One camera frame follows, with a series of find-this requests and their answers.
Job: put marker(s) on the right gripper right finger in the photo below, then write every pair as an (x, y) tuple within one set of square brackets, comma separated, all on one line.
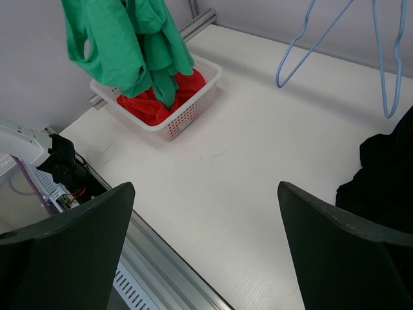
[(343, 261)]

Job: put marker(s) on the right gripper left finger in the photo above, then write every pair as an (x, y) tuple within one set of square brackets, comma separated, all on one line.
[(34, 272)]

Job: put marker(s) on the black tank top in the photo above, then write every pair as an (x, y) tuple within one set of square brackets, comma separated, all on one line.
[(381, 190)]

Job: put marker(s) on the green tank top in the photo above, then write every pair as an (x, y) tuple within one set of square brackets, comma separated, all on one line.
[(133, 46)]

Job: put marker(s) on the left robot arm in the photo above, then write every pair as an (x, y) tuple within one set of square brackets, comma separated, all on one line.
[(49, 153)]

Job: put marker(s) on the white plastic basket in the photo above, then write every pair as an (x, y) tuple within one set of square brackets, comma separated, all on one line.
[(184, 115)]

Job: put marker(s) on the front aluminium rail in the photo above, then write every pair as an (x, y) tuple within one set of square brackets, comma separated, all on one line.
[(151, 275)]

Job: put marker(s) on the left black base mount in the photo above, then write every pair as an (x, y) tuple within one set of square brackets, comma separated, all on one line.
[(73, 198)]

